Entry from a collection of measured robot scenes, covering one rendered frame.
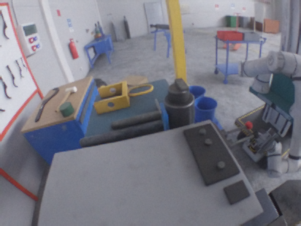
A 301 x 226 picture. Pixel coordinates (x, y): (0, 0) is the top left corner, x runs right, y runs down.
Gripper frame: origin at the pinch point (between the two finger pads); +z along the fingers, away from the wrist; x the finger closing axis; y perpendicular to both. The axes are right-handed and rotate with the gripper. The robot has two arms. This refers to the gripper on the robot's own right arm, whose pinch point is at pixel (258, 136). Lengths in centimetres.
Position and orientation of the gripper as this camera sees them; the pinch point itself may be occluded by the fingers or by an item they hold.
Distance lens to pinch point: 72.0
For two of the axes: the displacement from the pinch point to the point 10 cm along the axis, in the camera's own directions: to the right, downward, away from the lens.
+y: 1.5, 5.9, -7.9
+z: -8.5, -3.3, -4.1
